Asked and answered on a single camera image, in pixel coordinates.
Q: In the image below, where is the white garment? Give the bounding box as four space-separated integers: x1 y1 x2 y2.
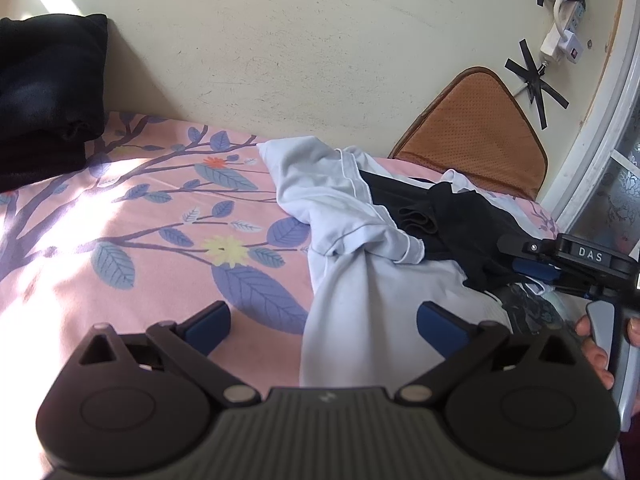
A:
256 134 557 388

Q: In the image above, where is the black small garment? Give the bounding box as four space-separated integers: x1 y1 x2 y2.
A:
360 171 530 292

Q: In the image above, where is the right hand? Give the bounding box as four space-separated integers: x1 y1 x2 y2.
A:
575 315 640 390

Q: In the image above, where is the pink floral bedsheet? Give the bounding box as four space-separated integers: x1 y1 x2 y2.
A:
1 114 558 479

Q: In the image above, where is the brown perforated cushion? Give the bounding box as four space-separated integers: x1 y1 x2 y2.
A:
390 66 548 200

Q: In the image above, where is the black tape cross lower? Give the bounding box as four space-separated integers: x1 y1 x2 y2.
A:
504 39 570 130

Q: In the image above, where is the white plug adapter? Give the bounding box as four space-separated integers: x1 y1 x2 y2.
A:
558 30 584 64

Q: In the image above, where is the white power strip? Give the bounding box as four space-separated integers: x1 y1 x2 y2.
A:
540 1 585 63

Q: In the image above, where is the white window frame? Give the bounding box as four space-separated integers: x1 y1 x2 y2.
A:
539 0 639 255

